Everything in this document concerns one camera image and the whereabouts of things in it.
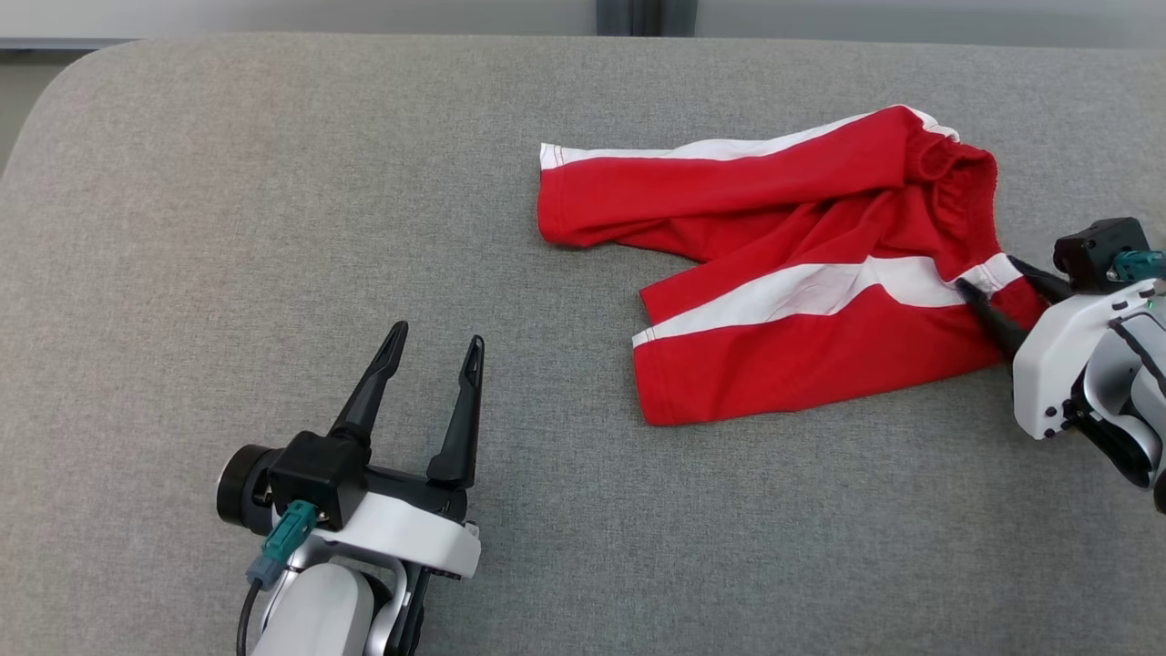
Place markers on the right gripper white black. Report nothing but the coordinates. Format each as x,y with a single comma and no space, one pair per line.
1057,364

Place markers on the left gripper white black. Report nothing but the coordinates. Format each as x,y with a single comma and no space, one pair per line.
419,533

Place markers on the red shorts with white stripes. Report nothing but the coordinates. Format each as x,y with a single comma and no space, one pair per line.
774,364

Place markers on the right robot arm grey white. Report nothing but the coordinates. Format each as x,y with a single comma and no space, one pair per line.
1130,392

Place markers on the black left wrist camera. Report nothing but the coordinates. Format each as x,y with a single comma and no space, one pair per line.
310,474

